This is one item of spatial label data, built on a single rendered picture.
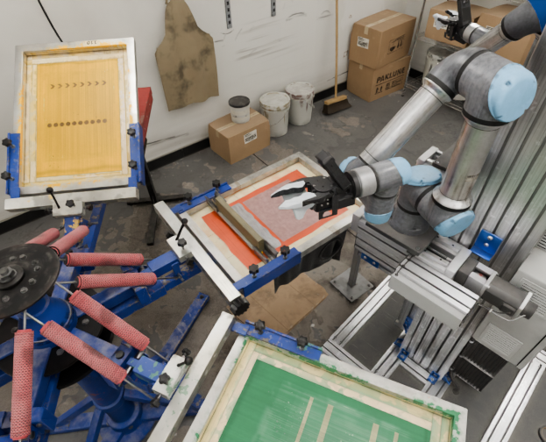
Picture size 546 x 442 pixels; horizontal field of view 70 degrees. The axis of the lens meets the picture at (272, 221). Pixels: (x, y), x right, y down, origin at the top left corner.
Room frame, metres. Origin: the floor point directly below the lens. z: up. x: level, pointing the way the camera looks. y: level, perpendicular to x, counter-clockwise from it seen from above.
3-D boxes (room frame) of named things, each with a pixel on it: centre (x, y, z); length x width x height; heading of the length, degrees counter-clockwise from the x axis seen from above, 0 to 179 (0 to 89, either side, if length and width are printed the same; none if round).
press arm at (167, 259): (1.04, 0.44, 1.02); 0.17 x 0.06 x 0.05; 126
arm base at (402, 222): (1.00, -0.50, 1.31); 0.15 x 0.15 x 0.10
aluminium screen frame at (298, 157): (1.37, -0.02, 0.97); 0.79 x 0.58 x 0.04; 126
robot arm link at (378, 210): (0.80, -0.29, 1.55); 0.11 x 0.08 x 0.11; 20
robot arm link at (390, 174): (0.78, -0.30, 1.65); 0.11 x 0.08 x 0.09; 110
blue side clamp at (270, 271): (1.00, 0.02, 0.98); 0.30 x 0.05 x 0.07; 126
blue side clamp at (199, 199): (1.46, 0.34, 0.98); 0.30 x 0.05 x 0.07; 126
